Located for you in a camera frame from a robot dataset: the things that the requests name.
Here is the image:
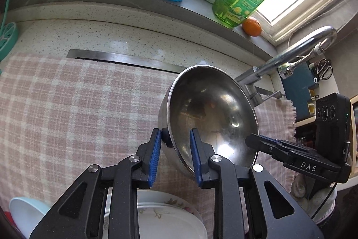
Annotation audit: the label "steel sink rim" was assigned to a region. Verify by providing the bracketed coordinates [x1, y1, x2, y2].
[67, 49, 188, 74]

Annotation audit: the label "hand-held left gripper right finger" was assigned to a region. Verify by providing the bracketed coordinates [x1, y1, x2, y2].
[189, 128, 326, 239]

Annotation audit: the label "black scissors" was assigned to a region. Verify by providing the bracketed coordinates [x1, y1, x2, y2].
[313, 58, 333, 80]

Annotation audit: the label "teal round holder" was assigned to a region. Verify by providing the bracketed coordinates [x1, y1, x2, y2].
[0, 22, 19, 62]

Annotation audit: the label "person's right hand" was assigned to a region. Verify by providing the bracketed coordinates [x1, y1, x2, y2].
[291, 172, 337, 217]

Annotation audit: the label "blue knife holder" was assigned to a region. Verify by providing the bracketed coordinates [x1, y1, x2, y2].
[280, 60, 321, 122]

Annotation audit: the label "light blue bowl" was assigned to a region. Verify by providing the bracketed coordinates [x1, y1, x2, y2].
[10, 197, 52, 239]

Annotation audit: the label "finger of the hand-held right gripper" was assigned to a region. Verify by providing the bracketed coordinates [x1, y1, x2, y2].
[245, 133, 316, 161]

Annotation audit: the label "orange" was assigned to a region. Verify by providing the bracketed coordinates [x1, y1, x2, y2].
[242, 17, 262, 37]

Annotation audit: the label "pink plaid cloth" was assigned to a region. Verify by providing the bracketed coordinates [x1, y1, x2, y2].
[0, 53, 297, 239]

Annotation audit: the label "white plate with branch print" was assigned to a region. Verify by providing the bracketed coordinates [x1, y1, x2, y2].
[103, 201, 209, 239]

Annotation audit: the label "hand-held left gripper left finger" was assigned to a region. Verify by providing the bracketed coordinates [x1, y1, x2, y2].
[29, 128, 163, 239]

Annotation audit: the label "wooden shelf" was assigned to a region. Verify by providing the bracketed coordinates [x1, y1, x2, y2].
[295, 95, 358, 144]

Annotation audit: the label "pink floral white plate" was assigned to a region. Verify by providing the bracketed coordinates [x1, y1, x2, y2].
[105, 190, 203, 239]

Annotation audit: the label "chrome faucet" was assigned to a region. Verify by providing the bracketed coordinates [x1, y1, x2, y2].
[235, 26, 338, 106]

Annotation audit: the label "steel bowl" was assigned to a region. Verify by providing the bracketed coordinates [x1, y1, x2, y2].
[158, 65, 259, 181]

